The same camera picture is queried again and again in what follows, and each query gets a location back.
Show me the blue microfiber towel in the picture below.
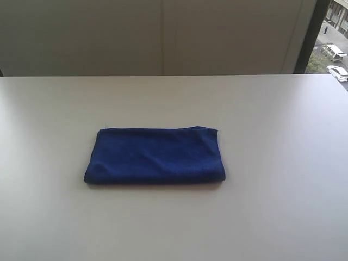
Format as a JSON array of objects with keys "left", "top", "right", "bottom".
[{"left": 84, "top": 126, "right": 226, "bottom": 185}]

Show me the white sedan outside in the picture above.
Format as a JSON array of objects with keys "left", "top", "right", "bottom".
[{"left": 326, "top": 65, "right": 348, "bottom": 82}]

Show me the white van outside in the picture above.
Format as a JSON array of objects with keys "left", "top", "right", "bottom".
[{"left": 323, "top": 44, "right": 347, "bottom": 62}]

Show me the dark window frame post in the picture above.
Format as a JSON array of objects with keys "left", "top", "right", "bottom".
[{"left": 293, "top": 0, "right": 330, "bottom": 74}]

